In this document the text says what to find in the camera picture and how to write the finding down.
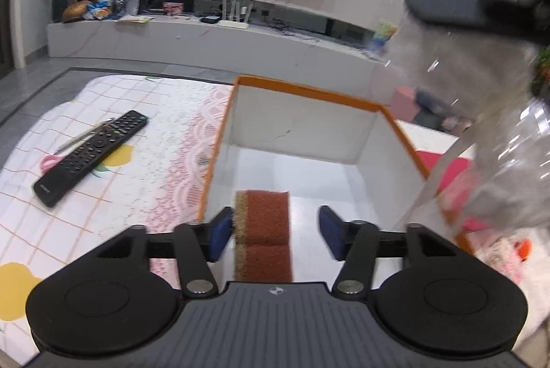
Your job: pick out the white plush toy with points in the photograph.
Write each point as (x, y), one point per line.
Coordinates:
(498, 260)

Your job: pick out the black remote control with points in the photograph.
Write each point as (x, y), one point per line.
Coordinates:
(90, 157)

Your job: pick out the pink trash bin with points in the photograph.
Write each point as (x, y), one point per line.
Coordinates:
(404, 103)

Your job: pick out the silver pen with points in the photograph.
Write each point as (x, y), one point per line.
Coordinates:
(81, 138)

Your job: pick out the bushy green plant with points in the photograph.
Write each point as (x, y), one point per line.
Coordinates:
(542, 71)

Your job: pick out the brown scouring sponge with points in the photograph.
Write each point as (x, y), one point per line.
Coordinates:
(264, 217)

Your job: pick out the clear plastic bag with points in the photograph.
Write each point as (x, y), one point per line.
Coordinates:
(494, 93)

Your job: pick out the orange-rimmed white box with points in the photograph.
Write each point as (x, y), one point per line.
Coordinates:
(300, 123)

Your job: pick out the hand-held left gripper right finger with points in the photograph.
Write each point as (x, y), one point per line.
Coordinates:
(331, 232)

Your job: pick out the yellow paper sheets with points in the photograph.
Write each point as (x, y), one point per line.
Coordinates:
(135, 19)

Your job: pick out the blue snack bag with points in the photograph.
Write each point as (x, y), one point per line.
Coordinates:
(99, 9)

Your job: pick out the pink tissue box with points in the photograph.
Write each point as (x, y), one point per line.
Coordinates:
(173, 9)

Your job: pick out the checked lace printed blanket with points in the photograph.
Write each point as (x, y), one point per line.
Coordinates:
(150, 144)

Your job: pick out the pink scissors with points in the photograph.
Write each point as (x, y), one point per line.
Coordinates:
(47, 164)

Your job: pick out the white marble television console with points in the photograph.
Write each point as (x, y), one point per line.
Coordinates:
(172, 41)

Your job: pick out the black set-top box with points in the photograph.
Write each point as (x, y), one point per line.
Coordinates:
(209, 20)

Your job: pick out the white wifi router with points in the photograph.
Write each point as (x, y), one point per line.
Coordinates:
(234, 23)

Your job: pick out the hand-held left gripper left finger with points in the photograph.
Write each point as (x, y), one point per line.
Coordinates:
(221, 234)

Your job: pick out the golden gourd ornament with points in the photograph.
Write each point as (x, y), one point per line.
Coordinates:
(76, 11)

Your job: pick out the pink cloth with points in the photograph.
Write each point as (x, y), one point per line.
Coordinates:
(429, 166)

